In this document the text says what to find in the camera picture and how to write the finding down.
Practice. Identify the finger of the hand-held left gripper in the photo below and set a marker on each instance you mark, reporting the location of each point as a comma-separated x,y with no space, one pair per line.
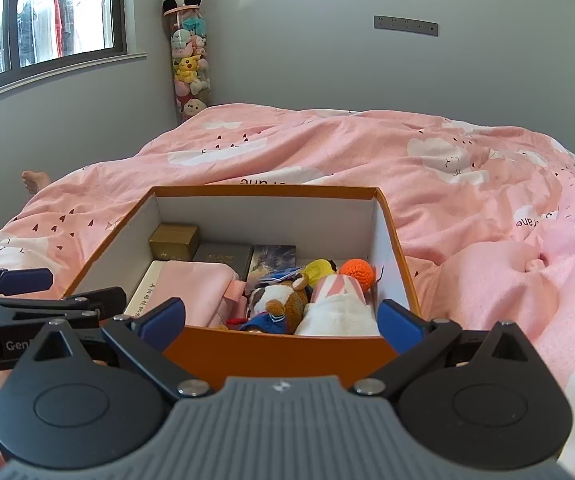
22,280
92,300

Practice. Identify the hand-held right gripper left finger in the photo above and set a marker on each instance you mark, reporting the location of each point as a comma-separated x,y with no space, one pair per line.
160,321

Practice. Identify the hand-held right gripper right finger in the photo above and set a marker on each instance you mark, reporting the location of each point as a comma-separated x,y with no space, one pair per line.
400,329

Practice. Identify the long white box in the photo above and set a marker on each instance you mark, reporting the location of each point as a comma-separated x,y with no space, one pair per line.
145,285

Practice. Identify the pink cloth pouch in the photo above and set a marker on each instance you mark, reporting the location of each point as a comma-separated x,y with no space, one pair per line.
187,292

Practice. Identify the black and white plush toy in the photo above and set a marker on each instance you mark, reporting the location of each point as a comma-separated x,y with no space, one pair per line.
340,310

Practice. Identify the orange crochet fruit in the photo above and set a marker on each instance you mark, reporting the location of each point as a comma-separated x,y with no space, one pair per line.
356,271

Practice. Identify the small gold-brown box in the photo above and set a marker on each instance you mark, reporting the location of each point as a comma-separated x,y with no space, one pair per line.
173,242

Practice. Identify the dark grey gift box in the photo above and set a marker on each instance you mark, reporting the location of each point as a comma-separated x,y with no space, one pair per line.
222,259

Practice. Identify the yellow plastic case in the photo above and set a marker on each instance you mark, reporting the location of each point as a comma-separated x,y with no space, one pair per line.
320,270

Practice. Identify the calico cat plush toy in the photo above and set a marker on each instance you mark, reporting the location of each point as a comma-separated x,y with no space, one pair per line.
277,305

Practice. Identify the orange cardboard box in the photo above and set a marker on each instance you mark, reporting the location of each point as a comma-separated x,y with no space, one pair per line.
277,357

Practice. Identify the illustrated dark card box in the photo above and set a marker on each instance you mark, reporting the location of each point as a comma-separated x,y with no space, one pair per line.
272,259

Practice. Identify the pink cloud-print blanket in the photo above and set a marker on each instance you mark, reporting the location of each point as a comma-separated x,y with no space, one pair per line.
467,200

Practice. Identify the clear tube of plush toys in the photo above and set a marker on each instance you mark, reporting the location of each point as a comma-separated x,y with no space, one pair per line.
190,70

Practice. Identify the row of hanging clothes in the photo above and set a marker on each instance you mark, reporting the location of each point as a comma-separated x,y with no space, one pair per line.
37,30

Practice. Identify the window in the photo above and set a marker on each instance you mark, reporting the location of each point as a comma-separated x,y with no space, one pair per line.
42,10

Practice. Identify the grey wall socket plate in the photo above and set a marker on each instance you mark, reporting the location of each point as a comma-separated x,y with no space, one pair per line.
406,25

